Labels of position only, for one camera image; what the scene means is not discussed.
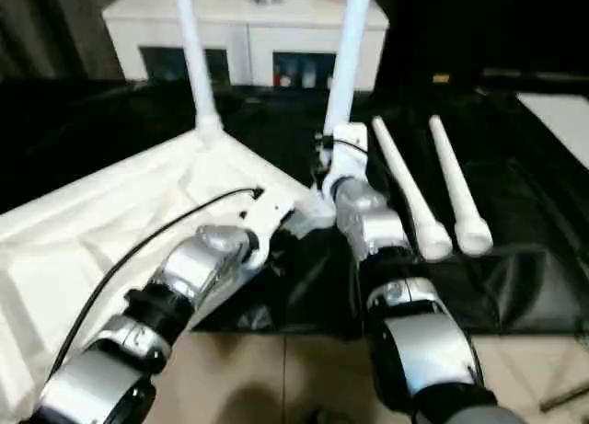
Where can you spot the white glass-door cabinet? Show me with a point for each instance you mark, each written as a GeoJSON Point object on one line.
{"type": "Point", "coordinates": [276, 33]}

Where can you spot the white plastic table top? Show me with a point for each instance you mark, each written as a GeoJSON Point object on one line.
{"type": "Point", "coordinates": [92, 231]}

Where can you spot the dark thin rod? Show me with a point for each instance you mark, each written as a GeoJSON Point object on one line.
{"type": "Point", "coordinates": [566, 396]}

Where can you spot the small yellow object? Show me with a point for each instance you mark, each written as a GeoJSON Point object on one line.
{"type": "Point", "coordinates": [441, 76]}

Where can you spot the grey pleated curtain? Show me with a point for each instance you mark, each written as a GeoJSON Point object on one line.
{"type": "Point", "coordinates": [46, 28]}

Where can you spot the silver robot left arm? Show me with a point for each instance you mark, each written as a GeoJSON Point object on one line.
{"type": "Point", "coordinates": [198, 267]}

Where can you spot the black work mat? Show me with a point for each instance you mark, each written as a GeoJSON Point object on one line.
{"type": "Point", "coordinates": [529, 258]}

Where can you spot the white flat panel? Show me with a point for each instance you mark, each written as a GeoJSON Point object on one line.
{"type": "Point", "coordinates": [557, 120]}

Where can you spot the white plastic table leg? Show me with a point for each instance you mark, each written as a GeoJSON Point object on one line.
{"type": "Point", "coordinates": [347, 51]}
{"type": "Point", "coordinates": [400, 175]}
{"type": "Point", "coordinates": [451, 166]}
{"type": "Point", "coordinates": [195, 51]}

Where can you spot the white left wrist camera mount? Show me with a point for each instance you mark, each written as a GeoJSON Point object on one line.
{"type": "Point", "coordinates": [271, 212]}

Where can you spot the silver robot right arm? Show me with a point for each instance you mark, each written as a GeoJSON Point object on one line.
{"type": "Point", "coordinates": [414, 313]}

